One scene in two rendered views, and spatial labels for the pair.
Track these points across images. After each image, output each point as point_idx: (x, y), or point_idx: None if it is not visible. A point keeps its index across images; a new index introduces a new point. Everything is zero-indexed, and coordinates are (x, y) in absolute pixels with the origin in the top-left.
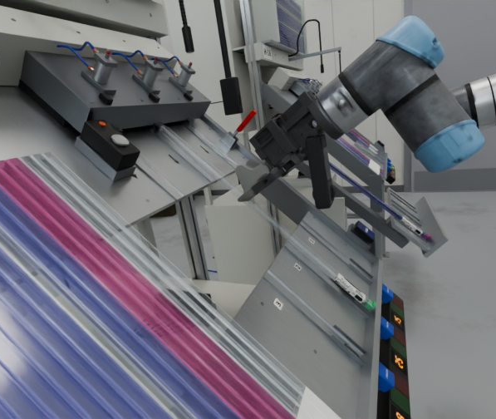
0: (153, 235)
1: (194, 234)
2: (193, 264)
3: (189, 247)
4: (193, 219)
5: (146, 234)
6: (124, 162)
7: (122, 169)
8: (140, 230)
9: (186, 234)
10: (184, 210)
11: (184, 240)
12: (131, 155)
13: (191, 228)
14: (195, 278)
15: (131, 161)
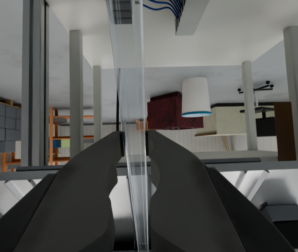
0: (70, 81)
1: (35, 62)
2: (45, 23)
3: (45, 48)
4: (30, 82)
5: (80, 86)
6: None
7: (295, 220)
8: (82, 92)
9: (44, 67)
10: (43, 99)
11: (48, 59)
12: None
13: (39, 72)
14: (46, 3)
15: (290, 231)
